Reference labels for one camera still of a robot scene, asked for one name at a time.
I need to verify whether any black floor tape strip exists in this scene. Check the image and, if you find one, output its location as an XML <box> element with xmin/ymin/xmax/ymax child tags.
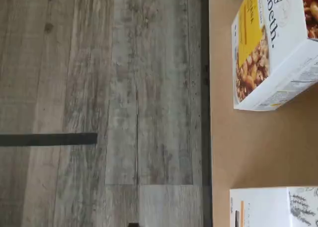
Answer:
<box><xmin>0</xmin><ymin>133</ymin><xmax>98</xmax><ymax>147</ymax></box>

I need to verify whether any white floral box yellow strip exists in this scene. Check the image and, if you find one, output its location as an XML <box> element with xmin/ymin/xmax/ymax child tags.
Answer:
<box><xmin>230</xmin><ymin>186</ymin><xmax>318</xmax><ymax>227</ymax></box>

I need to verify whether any black metal shelf rack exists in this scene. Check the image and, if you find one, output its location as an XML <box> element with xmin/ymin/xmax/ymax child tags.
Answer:
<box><xmin>200</xmin><ymin>0</ymin><xmax>214</xmax><ymax>227</ymax></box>

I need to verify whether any white granola box yellow print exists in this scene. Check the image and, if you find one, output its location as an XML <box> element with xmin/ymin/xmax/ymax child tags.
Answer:
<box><xmin>231</xmin><ymin>0</ymin><xmax>318</xmax><ymax>111</ymax></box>

